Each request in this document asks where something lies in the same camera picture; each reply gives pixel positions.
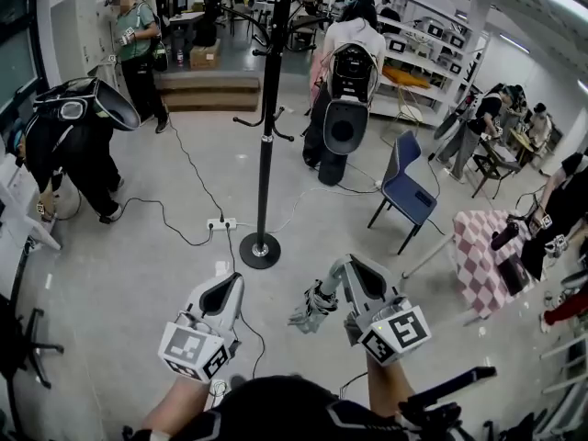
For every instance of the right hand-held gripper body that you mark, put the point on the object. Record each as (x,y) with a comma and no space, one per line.
(397,333)

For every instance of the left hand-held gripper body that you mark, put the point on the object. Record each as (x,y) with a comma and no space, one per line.
(193,349)

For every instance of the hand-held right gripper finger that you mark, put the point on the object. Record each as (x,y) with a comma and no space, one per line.
(383,287)
(342,280)

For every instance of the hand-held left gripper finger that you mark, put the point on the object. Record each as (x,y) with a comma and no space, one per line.
(197,302)
(233,306)

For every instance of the grey umbrella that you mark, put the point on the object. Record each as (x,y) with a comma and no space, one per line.
(317,311)

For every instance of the black coat rack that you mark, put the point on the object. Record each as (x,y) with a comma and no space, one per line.
(265,177)

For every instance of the person's left forearm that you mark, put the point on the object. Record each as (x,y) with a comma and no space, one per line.
(174,402)

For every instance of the person's right forearm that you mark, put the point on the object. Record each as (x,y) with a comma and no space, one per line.
(388,384)

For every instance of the black shoulder-mounted pack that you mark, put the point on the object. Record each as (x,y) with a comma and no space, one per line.
(441,398)

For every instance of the blue chair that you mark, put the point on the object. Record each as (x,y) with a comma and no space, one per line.
(409,195)

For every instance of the pink checkered tablecloth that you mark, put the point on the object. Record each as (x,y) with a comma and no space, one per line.
(478,264)

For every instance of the black phone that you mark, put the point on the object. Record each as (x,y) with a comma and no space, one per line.
(423,197)

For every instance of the person's black shirt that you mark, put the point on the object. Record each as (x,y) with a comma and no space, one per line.
(285,411)

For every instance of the black bottle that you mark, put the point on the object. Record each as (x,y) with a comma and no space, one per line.
(503,238)

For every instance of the black box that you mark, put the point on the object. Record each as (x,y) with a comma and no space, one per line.
(514,274)

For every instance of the black office chair base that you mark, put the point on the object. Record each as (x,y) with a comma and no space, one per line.
(34,338)

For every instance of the white desk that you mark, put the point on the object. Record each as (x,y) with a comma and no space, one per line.
(23,209)

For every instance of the small wooden table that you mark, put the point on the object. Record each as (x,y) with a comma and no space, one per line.
(521,143)

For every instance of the pink armchair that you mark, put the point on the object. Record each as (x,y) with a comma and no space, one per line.
(316,76)

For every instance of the brown wooden steps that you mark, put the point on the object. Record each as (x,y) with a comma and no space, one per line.
(206,94)

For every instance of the orange cushion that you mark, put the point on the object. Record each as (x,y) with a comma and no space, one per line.
(404,76)

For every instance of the white shelf unit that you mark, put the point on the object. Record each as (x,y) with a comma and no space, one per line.
(413,58)

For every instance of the cardboard box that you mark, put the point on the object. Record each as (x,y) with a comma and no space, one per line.
(204,58)

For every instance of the small plastic bottle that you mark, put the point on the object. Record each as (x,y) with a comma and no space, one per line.
(180,58)

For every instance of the row of stored white grippers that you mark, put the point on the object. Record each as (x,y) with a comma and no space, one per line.
(434,29)

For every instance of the black office chair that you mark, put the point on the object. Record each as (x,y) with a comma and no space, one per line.
(204,26)

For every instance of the white lockers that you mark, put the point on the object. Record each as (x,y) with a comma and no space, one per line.
(82,30)

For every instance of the black framed window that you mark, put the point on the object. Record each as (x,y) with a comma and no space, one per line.
(18,62)

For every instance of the white table frame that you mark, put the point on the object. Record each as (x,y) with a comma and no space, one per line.
(427,257)

